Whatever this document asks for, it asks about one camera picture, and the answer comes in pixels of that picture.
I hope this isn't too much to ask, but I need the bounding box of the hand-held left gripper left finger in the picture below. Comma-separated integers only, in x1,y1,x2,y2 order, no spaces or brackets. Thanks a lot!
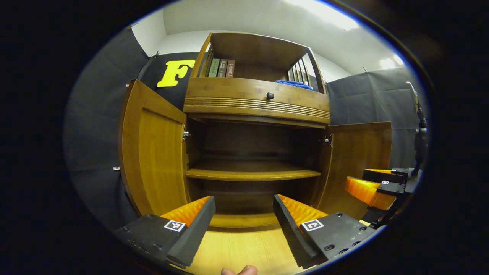
115,196,216,268

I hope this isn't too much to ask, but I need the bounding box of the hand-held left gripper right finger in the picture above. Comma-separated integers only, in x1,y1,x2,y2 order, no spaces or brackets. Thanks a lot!
273,194,377,269

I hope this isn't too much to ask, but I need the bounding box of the wooden shoe cabinet door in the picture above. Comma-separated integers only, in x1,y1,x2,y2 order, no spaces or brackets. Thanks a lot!
313,121,393,221
118,79,191,217

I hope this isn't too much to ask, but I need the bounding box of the wooden double-door shoe cabinet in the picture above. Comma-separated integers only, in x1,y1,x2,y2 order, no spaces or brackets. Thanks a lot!
118,32,393,230

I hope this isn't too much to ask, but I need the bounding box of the wooden cabinet shelf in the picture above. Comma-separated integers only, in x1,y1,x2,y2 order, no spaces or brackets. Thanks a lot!
186,160,322,182

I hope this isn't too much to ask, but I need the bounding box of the small ceiling light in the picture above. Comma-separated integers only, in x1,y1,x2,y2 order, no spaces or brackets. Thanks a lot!
379,55,405,70

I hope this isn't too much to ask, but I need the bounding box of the black backdrop cloth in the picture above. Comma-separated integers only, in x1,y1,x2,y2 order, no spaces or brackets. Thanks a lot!
63,27,430,230

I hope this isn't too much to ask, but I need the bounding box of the blue towel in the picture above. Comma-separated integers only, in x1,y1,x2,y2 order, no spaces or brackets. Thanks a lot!
275,80,314,91

